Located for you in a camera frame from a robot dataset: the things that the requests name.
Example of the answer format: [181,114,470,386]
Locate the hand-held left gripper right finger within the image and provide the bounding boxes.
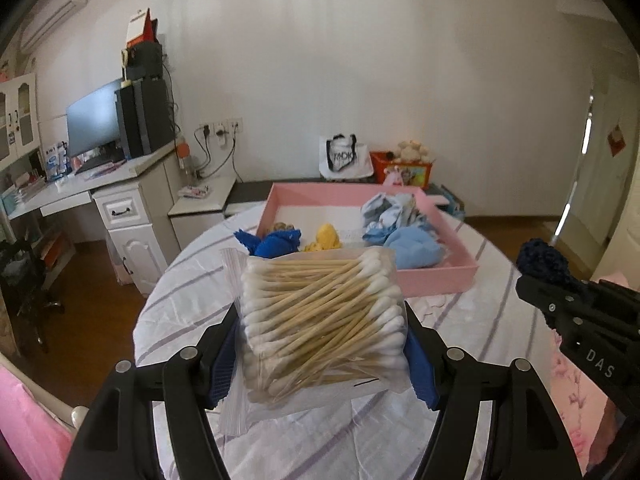
[402,300,583,480]

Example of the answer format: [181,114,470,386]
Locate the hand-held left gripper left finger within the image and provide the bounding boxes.
[60,302,241,480]

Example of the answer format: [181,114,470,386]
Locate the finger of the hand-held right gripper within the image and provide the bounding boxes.
[582,279,640,311]
[515,272,601,333]

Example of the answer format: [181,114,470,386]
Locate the dark blue knitted pompom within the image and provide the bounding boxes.
[516,238,572,286]

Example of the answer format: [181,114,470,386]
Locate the pink shallow box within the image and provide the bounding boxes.
[256,182,480,297]

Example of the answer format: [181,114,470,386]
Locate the bag of cotton swabs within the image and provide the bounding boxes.
[220,247,414,436]

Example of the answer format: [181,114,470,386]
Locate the light blue baby hat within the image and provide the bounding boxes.
[382,227,446,269]

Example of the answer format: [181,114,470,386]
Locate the blue knitted toy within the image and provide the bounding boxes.
[234,228,303,260]

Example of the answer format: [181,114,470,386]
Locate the printed light blue baby cloth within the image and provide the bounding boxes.
[361,192,441,246]

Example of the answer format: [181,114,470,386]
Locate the pink floral quilt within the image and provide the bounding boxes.
[550,270,640,472]

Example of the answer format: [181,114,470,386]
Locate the white door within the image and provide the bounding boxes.
[570,75,640,281]

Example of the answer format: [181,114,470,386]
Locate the striped white tablecloth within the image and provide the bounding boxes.
[132,205,571,480]

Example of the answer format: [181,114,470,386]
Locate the blue picture books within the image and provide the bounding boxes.
[427,182,466,219]

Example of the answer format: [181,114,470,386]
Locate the red door decoration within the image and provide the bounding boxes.
[607,122,629,156]

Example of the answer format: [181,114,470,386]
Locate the low white cabinet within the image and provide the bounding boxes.
[167,177,239,261]

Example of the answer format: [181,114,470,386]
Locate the yellow knitted toy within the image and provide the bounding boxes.
[302,223,346,253]

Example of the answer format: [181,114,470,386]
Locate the red toy box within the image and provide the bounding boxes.
[370,150,435,187]

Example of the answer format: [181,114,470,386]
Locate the black top low bench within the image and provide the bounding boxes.
[224,177,326,219]

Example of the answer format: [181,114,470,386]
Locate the beige plush toy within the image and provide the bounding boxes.
[390,139,431,164]

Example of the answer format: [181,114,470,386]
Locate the pink blanket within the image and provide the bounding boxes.
[0,365,76,480]

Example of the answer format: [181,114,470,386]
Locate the books under desk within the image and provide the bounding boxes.
[30,230,76,272]

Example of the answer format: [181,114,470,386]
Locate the black office chair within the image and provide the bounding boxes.
[0,240,66,356]

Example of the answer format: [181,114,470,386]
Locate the white computer desk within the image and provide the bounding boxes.
[5,147,184,296]

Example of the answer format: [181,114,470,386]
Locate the white tote bag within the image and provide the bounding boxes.
[319,134,375,181]

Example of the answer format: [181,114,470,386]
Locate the pink pencil case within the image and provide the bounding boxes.
[87,165,129,181]

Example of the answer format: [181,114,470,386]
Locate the black keyboard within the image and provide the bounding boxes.
[75,156,127,176]

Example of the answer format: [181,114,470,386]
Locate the black computer tower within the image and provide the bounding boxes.
[114,79,176,159]

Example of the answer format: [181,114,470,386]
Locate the stack of books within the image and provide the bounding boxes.
[0,172,51,212]

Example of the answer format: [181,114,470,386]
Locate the blue wipes packet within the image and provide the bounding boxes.
[40,142,70,181]

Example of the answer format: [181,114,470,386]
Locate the black computer monitor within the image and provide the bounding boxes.
[66,79,124,159]

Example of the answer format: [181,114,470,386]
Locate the black speaker box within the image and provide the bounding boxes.
[122,42,165,82]

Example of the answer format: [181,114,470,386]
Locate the white hutch cabinet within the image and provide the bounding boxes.
[0,72,43,181]

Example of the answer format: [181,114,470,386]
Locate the white air conditioner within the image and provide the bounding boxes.
[17,0,94,54]

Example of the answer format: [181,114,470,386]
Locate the white bed frame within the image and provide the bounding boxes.
[0,350,91,432]

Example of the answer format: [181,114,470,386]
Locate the black power cable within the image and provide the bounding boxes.
[192,127,239,179]

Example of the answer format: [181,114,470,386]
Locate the white wall outlets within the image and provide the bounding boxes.
[196,119,244,136]

